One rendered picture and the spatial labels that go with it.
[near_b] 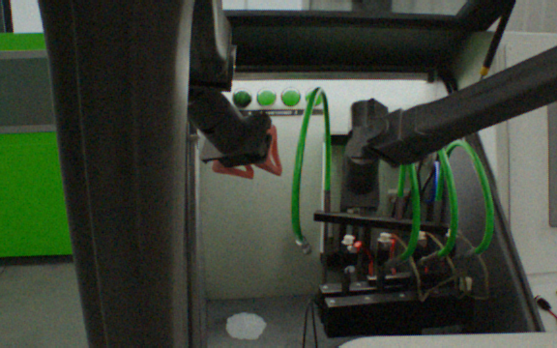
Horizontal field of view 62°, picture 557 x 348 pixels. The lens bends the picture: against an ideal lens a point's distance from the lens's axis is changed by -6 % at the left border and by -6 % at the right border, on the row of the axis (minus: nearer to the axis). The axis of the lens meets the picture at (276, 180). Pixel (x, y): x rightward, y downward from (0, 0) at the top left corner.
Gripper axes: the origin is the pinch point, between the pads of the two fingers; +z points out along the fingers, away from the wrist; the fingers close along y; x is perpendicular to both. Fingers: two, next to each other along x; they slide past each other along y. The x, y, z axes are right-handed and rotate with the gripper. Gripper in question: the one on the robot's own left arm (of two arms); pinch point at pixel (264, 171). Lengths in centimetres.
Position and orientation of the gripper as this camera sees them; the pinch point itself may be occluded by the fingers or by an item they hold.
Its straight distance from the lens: 75.5
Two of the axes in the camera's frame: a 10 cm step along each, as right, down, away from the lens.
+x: -1.8, 8.5, -5.0
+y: -8.7, 1.0, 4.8
